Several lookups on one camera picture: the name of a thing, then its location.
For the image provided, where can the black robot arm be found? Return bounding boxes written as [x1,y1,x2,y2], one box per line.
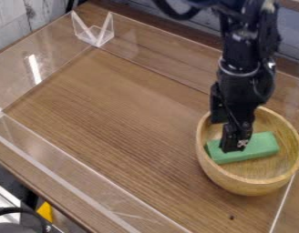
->
[154,0,281,152]

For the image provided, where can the brown wooden bowl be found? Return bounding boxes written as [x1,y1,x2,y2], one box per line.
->
[196,106,299,196]

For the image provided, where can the yellow sticker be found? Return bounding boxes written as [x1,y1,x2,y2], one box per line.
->
[36,201,53,223]

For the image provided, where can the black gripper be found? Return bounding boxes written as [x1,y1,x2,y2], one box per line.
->
[211,58,277,153]

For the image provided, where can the black cable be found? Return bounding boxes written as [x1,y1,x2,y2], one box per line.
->
[0,207,48,233]

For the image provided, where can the green rectangular block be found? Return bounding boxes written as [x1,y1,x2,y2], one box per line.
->
[204,131,279,165]

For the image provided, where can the clear acrylic tray wall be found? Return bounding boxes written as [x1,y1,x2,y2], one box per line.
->
[0,3,299,233]

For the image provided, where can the clear acrylic corner bracket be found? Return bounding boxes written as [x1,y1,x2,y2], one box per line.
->
[71,11,115,47]

